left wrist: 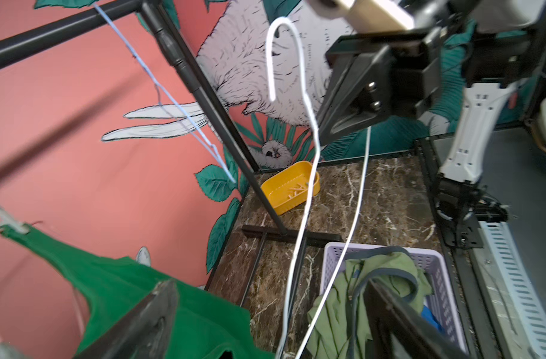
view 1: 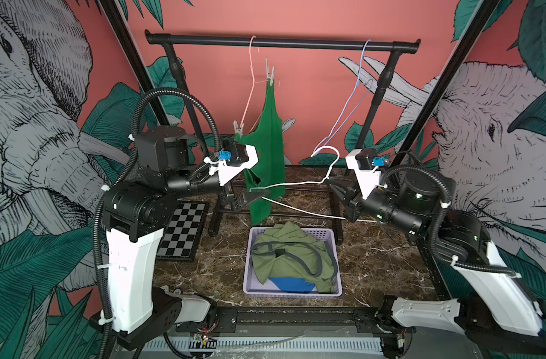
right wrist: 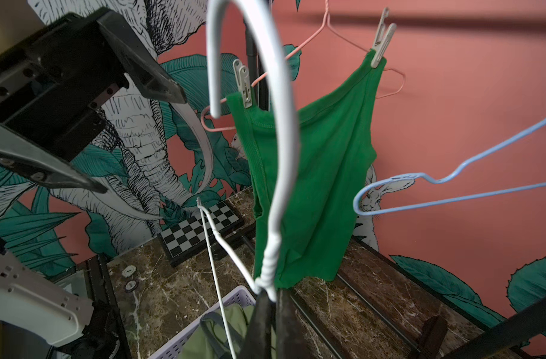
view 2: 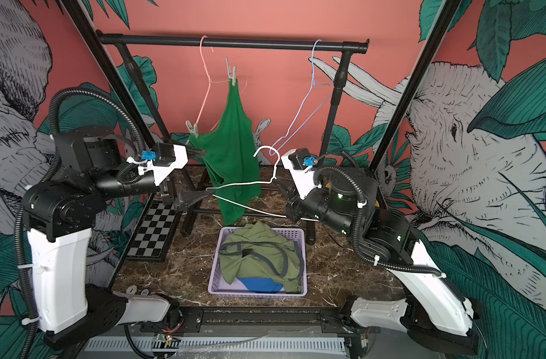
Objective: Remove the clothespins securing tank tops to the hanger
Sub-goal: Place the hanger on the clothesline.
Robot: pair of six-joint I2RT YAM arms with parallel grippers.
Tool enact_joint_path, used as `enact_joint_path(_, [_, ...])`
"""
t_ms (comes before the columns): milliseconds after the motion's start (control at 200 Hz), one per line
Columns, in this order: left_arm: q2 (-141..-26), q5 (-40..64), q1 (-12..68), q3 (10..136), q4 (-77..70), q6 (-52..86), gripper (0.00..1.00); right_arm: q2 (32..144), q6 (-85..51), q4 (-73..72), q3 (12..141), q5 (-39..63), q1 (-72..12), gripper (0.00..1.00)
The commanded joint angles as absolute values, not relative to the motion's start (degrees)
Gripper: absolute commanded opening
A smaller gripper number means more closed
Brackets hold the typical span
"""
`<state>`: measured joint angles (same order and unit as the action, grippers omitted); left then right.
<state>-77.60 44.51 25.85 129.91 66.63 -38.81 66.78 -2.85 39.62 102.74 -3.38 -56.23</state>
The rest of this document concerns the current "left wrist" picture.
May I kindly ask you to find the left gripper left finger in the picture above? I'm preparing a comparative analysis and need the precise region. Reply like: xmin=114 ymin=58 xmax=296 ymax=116
xmin=75 ymin=281 xmax=179 ymax=358

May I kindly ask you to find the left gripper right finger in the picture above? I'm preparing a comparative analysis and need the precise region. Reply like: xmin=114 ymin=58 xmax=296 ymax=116
xmin=364 ymin=280 xmax=468 ymax=359

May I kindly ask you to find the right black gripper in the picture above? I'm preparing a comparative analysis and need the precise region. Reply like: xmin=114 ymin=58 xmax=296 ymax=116
xmin=317 ymin=27 xmax=443 ymax=146

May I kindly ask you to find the blue tank top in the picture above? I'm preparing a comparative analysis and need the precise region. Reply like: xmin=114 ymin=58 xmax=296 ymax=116
xmin=421 ymin=305 xmax=444 ymax=333

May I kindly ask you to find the olive tank top grey trim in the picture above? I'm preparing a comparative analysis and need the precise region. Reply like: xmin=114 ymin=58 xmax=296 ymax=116
xmin=306 ymin=247 xmax=433 ymax=358

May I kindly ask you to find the green tank top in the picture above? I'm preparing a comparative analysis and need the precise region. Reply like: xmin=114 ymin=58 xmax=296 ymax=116
xmin=1 ymin=225 xmax=274 ymax=358

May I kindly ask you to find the white wire hanger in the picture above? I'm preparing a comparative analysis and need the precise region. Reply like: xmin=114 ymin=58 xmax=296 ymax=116
xmin=265 ymin=16 xmax=373 ymax=359

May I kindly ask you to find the light blue wire hanger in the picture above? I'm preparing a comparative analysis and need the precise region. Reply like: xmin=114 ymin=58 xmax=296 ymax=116
xmin=93 ymin=2 xmax=237 ymax=184

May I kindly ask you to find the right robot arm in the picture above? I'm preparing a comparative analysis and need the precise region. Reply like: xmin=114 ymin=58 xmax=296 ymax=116
xmin=310 ymin=1 xmax=546 ymax=248

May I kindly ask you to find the lavender plastic basket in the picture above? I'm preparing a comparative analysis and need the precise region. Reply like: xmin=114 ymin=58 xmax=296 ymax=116
xmin=319 ymin=242 xmax=468 ymax=353

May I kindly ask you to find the yellow plastic bowl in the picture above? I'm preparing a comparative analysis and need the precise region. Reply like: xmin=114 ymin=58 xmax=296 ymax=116
xmin=260 ymin=161 xmax=313 ymax=215

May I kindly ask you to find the black clothes rack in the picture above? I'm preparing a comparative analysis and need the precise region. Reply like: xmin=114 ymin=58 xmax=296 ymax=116
xmin=0 ymin=0 xmax=343 ymax=324

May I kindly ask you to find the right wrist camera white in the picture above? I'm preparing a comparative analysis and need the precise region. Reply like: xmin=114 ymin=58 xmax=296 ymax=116
xmin=308 ymin=0 xmax=415 ymax=34

